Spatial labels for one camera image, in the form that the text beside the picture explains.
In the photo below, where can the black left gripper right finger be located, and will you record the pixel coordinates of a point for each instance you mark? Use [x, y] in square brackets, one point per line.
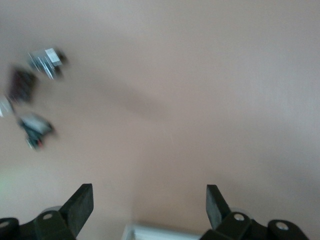
[217, 210]

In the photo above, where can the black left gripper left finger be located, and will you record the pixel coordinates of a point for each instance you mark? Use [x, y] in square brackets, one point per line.
[75, 210]

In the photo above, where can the white drawer cabinet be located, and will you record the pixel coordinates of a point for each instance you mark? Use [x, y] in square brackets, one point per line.
[160, 233]

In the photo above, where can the black white square push button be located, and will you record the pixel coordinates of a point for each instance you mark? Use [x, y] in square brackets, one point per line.
[35, 127]

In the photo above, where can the brown terminal block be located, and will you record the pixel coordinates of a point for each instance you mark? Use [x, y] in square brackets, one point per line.
[22, 85]

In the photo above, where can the silver metal fitting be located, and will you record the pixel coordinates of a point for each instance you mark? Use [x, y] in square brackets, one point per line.
[46, 62]

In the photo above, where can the white curved plastic bracket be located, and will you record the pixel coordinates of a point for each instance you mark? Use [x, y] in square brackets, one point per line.
[5, 107]

